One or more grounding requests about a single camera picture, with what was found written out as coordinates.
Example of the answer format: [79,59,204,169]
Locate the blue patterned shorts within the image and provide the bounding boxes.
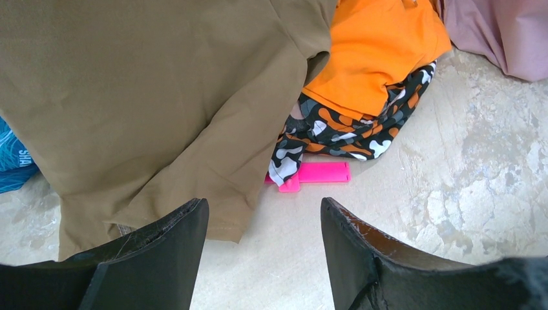
[0,119,39,193]

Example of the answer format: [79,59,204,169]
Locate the pink shorts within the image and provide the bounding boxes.
[436,0,547,82]

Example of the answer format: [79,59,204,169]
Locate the camouflage patterned shorts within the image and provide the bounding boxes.
[268,61,437,186]

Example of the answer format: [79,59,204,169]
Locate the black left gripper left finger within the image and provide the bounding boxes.
[1,198,209,309]

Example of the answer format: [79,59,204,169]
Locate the orange shorts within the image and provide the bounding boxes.
[302,0,451,119]

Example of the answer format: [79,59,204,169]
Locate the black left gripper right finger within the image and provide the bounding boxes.
[321,198,547,309]

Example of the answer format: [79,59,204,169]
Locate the pink plastic clip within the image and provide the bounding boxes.
[279,162,352,193]

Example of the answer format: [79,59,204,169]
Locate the tan khaki shorts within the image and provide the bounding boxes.
[1,1,337,260]

